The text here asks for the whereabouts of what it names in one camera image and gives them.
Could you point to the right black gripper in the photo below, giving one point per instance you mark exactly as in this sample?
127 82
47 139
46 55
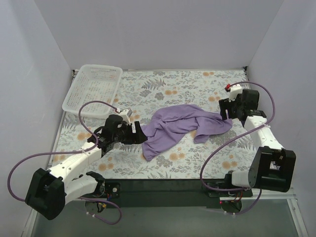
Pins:
228 108

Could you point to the white plastic basket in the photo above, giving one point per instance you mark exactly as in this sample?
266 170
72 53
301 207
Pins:
93 83

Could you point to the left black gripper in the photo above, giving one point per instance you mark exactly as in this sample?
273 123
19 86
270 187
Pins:
135 133

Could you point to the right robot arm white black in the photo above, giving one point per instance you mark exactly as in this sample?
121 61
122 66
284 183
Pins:
272 167

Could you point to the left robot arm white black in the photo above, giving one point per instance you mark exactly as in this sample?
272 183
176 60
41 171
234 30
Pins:
50 190

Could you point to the purple t shirt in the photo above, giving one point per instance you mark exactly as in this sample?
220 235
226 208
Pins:
170 124

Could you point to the aluminium frame rail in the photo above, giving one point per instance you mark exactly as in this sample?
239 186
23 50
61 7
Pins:
296 214

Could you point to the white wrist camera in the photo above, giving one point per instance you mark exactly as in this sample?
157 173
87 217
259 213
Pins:
234 91
125 114

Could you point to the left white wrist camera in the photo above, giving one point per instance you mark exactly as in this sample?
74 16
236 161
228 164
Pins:
125 114

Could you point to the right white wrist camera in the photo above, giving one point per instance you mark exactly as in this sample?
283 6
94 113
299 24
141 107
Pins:
234 91

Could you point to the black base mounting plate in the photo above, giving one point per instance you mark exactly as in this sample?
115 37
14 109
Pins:
160 193

